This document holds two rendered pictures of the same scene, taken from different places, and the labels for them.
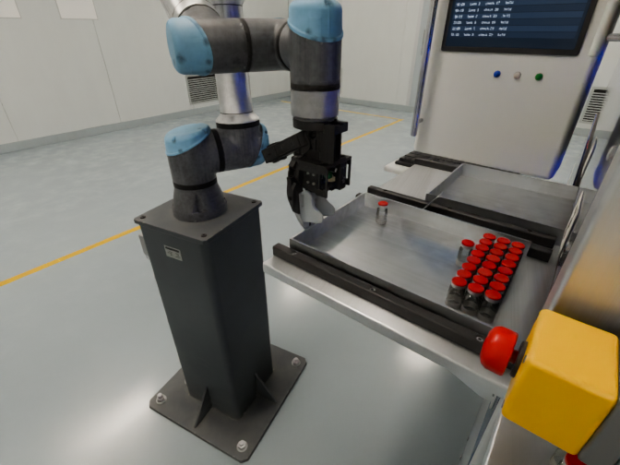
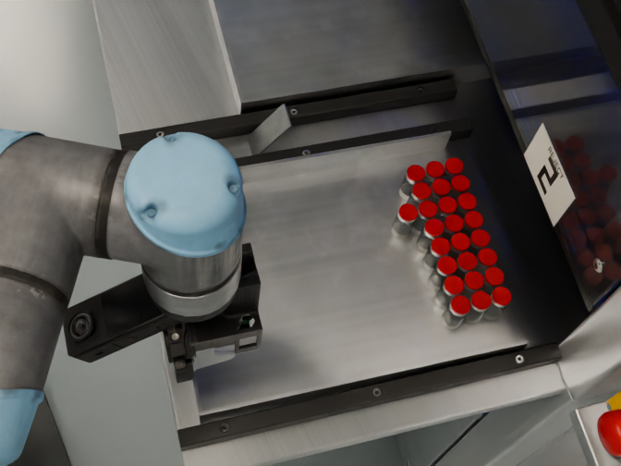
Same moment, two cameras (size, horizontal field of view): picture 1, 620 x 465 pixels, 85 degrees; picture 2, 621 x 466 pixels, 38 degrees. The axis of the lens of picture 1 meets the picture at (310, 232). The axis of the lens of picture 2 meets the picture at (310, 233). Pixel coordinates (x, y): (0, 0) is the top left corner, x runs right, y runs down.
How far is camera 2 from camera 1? 0.67 m
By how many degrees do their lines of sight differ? 51
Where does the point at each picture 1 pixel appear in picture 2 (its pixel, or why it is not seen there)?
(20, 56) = not seen: outside the picture
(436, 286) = (412, 303)
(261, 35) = (67, 264)
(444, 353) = (498, 400)
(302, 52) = (207, 266)
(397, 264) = (340, 304)
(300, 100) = (203, 302)
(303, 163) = (206, 342)
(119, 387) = not seen: outside the picture
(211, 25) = (16, 361)
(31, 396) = not seen: outside the picture
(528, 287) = (483, 210)
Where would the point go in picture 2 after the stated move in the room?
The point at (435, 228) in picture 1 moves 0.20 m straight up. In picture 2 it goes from (309, 172) to (327, 65)
